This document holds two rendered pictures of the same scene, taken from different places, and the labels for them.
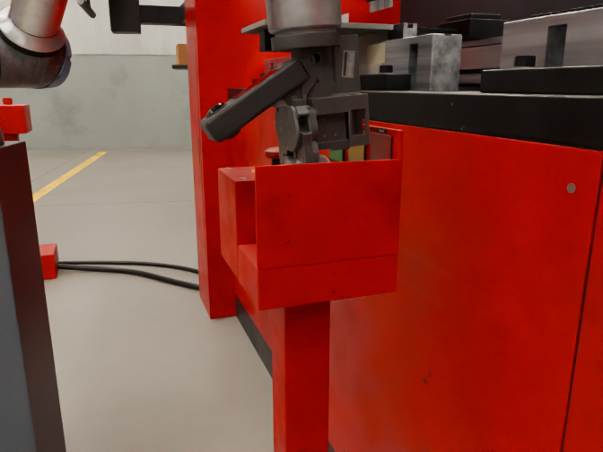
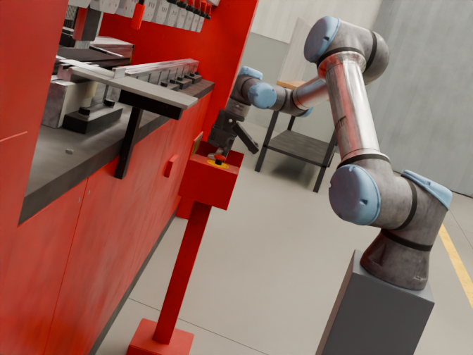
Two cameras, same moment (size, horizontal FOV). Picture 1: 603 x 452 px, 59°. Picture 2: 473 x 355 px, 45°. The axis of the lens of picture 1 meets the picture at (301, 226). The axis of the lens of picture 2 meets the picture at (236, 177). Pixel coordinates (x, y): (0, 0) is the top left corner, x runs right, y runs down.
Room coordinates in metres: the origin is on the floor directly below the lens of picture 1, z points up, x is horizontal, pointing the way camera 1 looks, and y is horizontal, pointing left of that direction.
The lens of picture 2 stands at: (2.31, 0.67, 1.17)
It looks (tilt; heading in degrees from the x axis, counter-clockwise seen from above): 13 degrees down; 199
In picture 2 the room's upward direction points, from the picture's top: 18 degrees clockwise
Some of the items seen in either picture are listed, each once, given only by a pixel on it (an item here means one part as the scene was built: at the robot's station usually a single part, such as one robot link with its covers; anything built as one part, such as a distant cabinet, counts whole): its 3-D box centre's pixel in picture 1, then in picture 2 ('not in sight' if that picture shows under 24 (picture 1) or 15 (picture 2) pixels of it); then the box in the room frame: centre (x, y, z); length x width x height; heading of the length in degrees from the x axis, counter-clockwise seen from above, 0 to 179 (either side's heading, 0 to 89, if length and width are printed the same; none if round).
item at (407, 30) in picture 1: (385, 35); (79, 70); (1.18, -0.17, 0.99); 0.20 x 0.03 x 0.03; 20
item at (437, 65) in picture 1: (390, 66); (77, 95); (1.15, -0.19, 0.92); 0.39 x 0.06 x 0.10; 20
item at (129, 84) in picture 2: (314, 29); (139, 86); (1.15, -0.03, 1.00); 0.26 x 0.18 x 0.01; 110
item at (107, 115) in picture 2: (362, 82); (95, 116); (1.15, -0.13, 0.89); 0.30 x 0.05 x 0.03; 20
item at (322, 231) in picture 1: (300, 201); (213, 169); (0.63, 0.00, 0.75); 0.20 x 0.16 x 0.18; 19
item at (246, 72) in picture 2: not in sight; (246, 85); (0.58, 0.01, 1.03); 0.09 x 0.08 x 0.11; 46
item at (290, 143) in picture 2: not in sight; (318, 103); (-3.84, -0.84, 0.75); 1.80 x 0.75 x 1.50; 10
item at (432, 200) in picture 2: not in sight; (416, 205); (1.01, 0.63, 0.94); 0.13 x 0.12 x 0.14; 136
